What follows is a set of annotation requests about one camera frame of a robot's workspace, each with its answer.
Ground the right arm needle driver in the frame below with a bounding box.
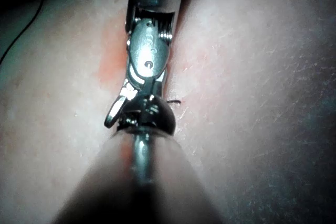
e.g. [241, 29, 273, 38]
[124, 5, 176, 85]

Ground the black thread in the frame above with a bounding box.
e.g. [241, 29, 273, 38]
[0, 0, 44, 63]

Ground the tissue pad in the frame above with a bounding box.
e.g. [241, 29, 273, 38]
[0, 0, 336, 224]

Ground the right arm needle driver jaw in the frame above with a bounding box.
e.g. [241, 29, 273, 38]
[145, 71, 165, 98]
[104, 79, 139, 129]

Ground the left arm needle driver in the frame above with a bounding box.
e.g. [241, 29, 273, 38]
[116, 94, 176, 137]

